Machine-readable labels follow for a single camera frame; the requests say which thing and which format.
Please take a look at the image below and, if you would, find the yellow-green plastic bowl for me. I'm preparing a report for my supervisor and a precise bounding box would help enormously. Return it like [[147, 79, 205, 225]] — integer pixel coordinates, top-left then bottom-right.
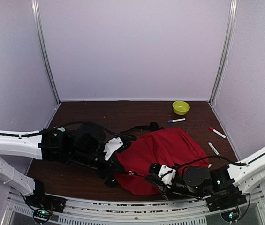
[[172, 101, 190, 115]]

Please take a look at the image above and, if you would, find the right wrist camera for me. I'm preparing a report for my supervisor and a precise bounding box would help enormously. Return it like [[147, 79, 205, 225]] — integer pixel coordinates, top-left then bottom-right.
[[148, 163, 176, 188]]

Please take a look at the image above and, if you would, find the aluminium frame post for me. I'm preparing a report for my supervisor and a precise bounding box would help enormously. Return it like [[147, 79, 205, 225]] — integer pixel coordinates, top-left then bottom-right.
[[209, 0, 239, 106], [31, 0, 61, 105]]

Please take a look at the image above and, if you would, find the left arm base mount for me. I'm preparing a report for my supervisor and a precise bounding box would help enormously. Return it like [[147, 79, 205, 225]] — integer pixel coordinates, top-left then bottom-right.
[[23, 179, 66, 224]]

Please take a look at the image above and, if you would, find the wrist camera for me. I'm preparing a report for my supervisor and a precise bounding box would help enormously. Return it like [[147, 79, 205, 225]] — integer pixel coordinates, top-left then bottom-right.
[[148, 163, 176, 188], [103, 137, 123, 161]]

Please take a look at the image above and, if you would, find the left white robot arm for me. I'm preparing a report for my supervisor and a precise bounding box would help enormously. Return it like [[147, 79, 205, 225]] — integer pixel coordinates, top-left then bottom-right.
[[0, 121, 124, 208]]

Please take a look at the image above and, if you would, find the pale green ceramic bowl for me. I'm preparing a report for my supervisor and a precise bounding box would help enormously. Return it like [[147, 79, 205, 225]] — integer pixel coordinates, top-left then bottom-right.
[[57, 127, 66, 132]]

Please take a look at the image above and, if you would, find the purple-capped white marker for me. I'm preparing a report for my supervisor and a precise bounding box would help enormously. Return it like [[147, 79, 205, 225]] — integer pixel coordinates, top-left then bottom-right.
[[167, 118, 186, 124]]

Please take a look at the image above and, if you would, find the red backpack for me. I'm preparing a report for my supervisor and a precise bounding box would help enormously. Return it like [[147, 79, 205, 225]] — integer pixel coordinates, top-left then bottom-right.
[[105, 122, 209, 195]]

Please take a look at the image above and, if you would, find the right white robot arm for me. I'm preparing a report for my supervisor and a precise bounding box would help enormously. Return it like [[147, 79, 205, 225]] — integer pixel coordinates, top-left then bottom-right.
[[145, 146, 265, 207]]

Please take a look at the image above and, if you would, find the red-capped white marker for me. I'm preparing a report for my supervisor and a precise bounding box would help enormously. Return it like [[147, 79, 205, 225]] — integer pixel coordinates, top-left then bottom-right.
[[209, 127, 227, 139]]

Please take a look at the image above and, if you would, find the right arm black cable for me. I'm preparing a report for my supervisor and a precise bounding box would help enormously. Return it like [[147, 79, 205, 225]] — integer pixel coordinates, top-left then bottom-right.
[[169, 142, 265, 171]]

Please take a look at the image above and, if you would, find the left aluminium frame post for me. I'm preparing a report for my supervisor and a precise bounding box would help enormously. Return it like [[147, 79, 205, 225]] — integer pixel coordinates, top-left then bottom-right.
[[31, 0, 61, 105]]

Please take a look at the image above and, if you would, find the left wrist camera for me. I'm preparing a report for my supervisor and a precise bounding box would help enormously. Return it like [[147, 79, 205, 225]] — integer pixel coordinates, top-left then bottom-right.
[[103, 137, 123, 161]]

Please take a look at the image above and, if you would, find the right aluminium frame post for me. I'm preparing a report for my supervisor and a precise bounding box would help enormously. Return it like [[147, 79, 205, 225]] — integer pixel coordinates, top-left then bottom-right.
[[209, 0, 239, 106]]

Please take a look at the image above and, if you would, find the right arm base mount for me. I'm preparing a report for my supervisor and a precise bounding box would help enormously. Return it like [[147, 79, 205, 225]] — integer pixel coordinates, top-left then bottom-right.
[[206, 187, 251, 224]]

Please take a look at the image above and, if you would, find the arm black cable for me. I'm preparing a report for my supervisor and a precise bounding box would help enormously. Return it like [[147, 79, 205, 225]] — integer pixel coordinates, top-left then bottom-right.
[[0, 120, 137, 141], [169, 142, 265, 171]]

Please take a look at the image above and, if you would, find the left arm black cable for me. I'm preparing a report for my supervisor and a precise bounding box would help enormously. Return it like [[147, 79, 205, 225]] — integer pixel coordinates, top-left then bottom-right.
[[0, 120, 137, 141]]

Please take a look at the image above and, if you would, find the teal-capped white marker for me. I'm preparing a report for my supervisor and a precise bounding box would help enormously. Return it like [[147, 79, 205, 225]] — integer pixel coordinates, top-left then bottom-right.
[[208, 142, 220, 156]]

